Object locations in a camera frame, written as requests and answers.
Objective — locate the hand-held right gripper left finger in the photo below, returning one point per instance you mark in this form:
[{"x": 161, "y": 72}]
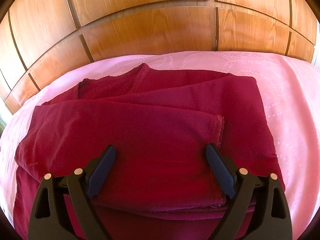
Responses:
[{"x": 101, "y": 172}]

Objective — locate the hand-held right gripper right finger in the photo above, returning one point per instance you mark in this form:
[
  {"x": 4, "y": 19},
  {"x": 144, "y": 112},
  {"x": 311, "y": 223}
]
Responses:
[{"x": 222, "y": 172}]

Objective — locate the dark red knit sweater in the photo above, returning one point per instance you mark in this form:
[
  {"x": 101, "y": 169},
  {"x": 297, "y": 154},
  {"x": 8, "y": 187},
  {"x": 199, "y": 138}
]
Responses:
[{"x": 150, "y": 120}]

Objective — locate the pink blanket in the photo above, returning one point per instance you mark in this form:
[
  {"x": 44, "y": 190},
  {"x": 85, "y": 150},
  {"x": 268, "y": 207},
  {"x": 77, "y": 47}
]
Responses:
[{"x": 287, "y": 92}]

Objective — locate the wooden wardrobe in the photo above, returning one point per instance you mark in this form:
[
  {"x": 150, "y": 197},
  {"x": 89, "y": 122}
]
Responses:
[{"x": 150, "y": 30}]

